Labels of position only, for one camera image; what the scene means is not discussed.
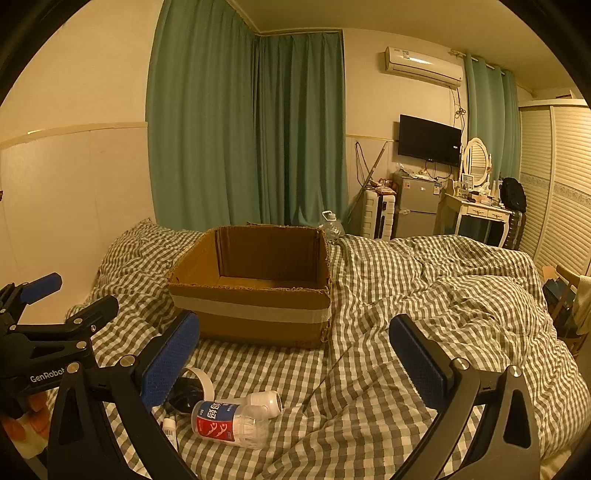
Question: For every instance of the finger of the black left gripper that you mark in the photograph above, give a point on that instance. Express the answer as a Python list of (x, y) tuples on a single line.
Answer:
[(91, 319)]

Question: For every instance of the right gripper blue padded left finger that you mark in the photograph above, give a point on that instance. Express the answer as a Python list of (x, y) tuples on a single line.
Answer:
[(82, 444)]

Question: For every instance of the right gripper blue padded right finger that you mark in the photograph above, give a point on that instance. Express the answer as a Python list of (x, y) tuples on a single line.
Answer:
[(505, 445)]

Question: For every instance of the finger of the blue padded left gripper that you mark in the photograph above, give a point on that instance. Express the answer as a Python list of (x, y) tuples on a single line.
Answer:
[(40, 288)]

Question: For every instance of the small white tube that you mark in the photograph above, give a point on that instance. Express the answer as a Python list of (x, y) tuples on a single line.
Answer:
[(168, 427)]

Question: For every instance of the clear plastic bottle red label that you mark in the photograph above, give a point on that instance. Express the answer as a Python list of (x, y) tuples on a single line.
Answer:
[(240, 425)]

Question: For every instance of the white tape roll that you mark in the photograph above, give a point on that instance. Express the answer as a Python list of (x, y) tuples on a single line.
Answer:
[(196, 385)]

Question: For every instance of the white cylindrical device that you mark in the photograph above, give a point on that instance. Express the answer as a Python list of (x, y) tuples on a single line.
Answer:
[(268, 399)]

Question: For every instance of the left hand holding gripper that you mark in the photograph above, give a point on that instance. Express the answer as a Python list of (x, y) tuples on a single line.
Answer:
[(37, 419)]

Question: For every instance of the grey white checkered duvet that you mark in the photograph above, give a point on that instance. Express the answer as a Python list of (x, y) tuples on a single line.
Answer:
[(349, 409)]

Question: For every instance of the wooden chair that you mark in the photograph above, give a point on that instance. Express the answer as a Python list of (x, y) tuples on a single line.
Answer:
[(568, 299)]

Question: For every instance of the brown cardboard box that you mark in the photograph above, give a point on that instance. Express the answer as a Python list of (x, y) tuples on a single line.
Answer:
[(257, 284)]

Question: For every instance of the white dressing table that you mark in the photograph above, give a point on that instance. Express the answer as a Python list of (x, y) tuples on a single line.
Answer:
[(453, 210)]

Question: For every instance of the large green curtain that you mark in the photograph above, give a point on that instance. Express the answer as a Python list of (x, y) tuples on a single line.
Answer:
[(241, 127)]

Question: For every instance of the black backpack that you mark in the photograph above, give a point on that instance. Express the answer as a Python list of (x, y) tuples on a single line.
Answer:
[(512, 195)]

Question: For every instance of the large clear water jug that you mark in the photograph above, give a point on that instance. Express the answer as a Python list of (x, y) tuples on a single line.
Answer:
[(331, 226)]

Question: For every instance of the white hard suitcase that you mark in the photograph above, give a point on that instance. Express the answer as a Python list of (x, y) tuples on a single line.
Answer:
[(378, 214)]

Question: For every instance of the grey mini fridge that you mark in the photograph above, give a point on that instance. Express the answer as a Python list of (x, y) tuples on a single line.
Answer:
[(417, 205)]

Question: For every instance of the oval white vanity mirror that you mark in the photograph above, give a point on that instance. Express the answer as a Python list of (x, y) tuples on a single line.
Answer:
[(476, 163)]

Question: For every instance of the long mop stick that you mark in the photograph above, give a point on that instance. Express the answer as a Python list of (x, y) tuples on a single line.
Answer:
[(364, 172)]

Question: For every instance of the white louvered wardrobe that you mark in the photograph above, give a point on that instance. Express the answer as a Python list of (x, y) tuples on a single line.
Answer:
[(555, 175)]

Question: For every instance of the green curtain by wardrobe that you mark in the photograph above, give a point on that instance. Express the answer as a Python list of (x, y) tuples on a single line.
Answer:
[(494, 115)]

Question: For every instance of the white air conditioner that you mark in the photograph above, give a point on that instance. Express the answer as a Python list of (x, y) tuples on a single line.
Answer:
[(423, 67)]

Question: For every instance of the black wall television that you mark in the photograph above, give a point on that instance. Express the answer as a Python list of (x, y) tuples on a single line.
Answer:
[(429, 140)]

